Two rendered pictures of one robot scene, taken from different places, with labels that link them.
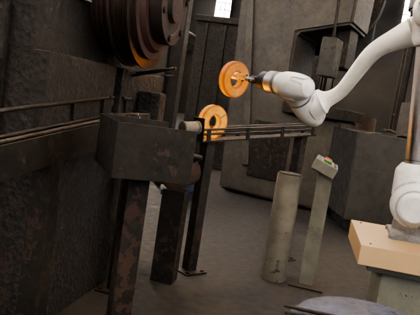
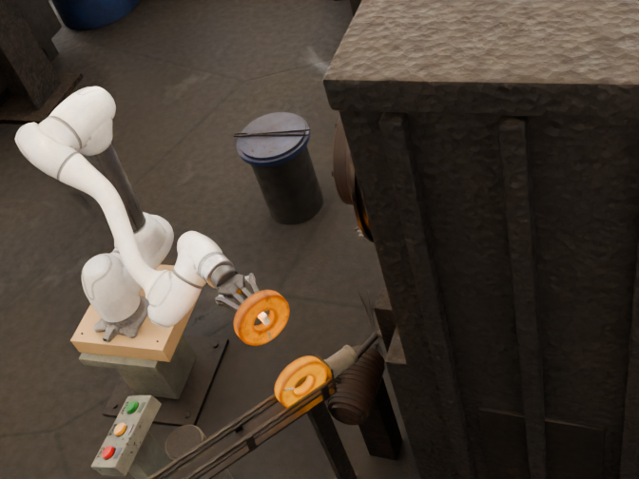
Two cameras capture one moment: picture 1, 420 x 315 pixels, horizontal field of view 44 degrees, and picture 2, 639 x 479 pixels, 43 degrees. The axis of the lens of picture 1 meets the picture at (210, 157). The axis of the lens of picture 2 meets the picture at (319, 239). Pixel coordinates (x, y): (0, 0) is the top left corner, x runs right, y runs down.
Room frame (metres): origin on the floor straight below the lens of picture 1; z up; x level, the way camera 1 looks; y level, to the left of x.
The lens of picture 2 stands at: (3.51, 0.61, 2.52)
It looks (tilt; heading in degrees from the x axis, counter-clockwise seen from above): 45 degrees down; 199
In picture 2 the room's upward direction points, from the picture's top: 19 degrees counter-clockwise
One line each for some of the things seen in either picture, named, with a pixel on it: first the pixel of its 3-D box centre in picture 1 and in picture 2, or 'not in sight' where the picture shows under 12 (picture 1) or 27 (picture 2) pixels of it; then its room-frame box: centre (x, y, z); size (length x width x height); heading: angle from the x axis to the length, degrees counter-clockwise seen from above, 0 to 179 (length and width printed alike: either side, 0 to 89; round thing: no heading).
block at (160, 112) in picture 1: (148, 120); (400, 324); (2.15, 0.28, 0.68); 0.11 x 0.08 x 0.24; 77
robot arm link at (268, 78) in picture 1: (274, 82); (217, 271); (2.10, -0.21, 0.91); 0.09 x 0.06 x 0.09; 132
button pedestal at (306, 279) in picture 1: (317, 221); (158, 475); (2.42, -0.55, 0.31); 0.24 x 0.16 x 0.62; 167
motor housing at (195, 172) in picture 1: (174, 219); (369, 418); (2.21, 0.11, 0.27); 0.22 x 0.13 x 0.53; 167
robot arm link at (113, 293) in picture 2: not in sight; (109, 283); (1.84, -0.77, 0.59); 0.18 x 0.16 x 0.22; 155
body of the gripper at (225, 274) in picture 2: (260, 80); (230, 283); (2.15, -0.16, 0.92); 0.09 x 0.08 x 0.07; 42
